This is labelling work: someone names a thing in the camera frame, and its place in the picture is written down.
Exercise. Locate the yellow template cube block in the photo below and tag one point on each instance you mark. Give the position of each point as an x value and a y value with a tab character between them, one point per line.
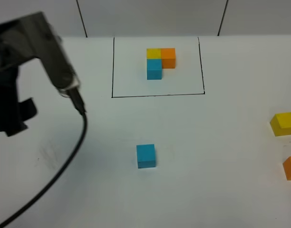
153	53

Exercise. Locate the orange template cube block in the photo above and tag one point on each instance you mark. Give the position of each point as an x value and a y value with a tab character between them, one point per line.
168	57

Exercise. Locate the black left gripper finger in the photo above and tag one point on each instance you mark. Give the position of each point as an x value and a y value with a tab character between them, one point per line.
27	109

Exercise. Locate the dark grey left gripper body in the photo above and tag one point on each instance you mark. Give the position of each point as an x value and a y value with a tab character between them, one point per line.
22	40

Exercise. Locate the blue template cube block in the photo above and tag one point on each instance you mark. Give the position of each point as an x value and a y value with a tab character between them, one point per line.
154	69

